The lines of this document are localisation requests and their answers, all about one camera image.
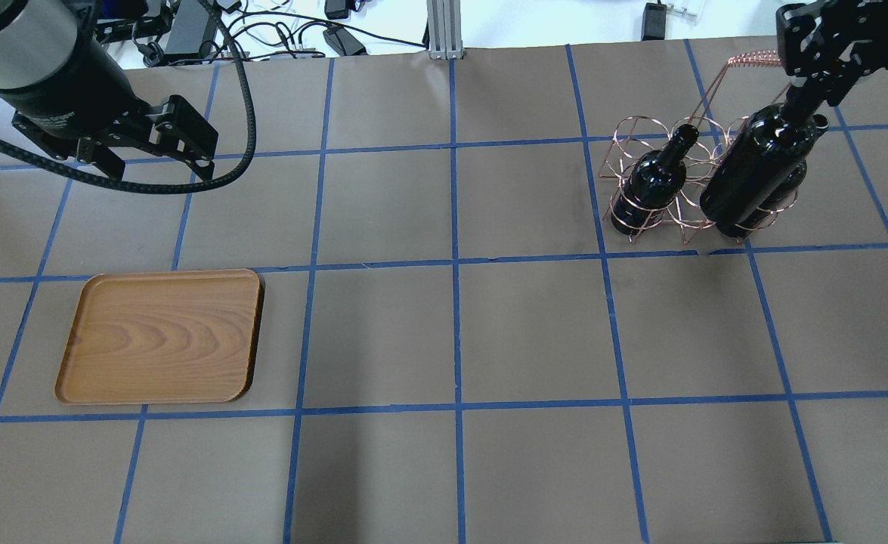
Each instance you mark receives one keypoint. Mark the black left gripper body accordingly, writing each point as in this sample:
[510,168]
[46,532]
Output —
[62,89]

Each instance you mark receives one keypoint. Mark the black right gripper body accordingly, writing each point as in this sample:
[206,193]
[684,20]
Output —
[829,54]

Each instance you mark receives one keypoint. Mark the dark carried wine bottle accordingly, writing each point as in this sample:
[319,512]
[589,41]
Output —
[766,150]

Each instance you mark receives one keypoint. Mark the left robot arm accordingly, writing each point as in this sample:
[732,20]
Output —
[73,101]

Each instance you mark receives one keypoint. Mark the dark wine bottle behind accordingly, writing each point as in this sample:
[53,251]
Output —
[764,214]

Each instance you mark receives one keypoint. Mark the wooden rectangular tray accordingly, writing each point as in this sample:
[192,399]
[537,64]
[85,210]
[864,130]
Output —
[169,337]

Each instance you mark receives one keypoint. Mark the dark wine bottle in basket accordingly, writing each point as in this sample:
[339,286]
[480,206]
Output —
[653,183]

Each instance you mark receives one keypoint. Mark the black power adapter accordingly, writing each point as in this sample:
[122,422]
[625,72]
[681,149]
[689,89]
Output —
[343,42]

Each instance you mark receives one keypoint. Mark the copper wire bottle basket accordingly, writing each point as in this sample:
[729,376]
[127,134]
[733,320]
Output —
[640,138]

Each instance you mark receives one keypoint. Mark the aluminium frame post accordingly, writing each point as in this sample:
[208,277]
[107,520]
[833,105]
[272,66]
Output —
[444,27]

